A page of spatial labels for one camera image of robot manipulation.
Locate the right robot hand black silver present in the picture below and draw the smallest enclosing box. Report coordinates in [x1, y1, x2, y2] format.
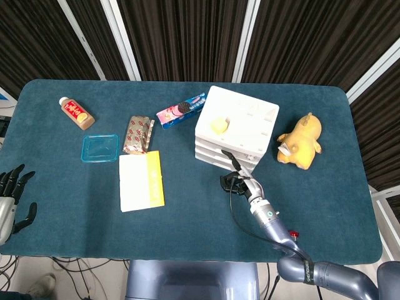
[219, 149, 266, 207]

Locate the left robot hand black silver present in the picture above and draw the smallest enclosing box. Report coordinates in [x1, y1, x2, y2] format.
[0, 164, 38, 246]

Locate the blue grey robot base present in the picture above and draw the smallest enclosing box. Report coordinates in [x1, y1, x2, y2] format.
[124, 259, 260, 300]

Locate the white plastic drawer cabinet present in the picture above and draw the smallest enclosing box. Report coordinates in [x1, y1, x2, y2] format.
[194, 85, 280, 173]

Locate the yellow plush toy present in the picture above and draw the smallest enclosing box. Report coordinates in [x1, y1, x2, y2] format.
[276, 112, 323, 171]

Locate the yellow sticky note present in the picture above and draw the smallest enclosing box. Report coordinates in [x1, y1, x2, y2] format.
[211, 116, 231, 136]

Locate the teal table cloth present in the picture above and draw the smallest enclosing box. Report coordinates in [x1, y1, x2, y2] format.
[0, 78, 384, 262]

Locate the grey shoe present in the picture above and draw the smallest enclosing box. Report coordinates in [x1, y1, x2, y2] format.
[29, 272, 57, 299]

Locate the black device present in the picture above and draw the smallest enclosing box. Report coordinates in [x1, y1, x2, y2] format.
[0, 115, 13, 138]

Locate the blue Oreo cookie box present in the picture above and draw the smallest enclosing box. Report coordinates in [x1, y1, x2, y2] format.
[156, 92, 208, 130]

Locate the teal clear plastic lid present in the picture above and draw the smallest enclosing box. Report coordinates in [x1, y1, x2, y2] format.
[81, 134, 121, 163]

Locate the white blue box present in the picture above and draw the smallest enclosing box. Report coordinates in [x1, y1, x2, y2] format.
[0, 86, 17, 109]

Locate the white and yellow booklet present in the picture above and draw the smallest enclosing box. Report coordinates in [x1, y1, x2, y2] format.
[118, 150, 166, 213]

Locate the brown drink bottle red label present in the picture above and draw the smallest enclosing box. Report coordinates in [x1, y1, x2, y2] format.
[59, 96, 96, 131]

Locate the gold snack bag red print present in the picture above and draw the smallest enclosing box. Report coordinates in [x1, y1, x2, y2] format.
[122, 115, 156, 156]

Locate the dark pleated curtain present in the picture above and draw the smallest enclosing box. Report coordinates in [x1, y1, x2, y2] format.
[0, 0, 400, 191]

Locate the white metal frame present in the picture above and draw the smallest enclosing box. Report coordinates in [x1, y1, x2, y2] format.
[369, 184, 400, 262]

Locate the wide white post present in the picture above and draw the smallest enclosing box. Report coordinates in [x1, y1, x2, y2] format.
[101, 0, 142, 81]
[231, 0, 262, 84]
[345, 40, 400, 104]

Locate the thin white post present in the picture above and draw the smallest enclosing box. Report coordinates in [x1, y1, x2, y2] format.
[57, 0, 107, 81]

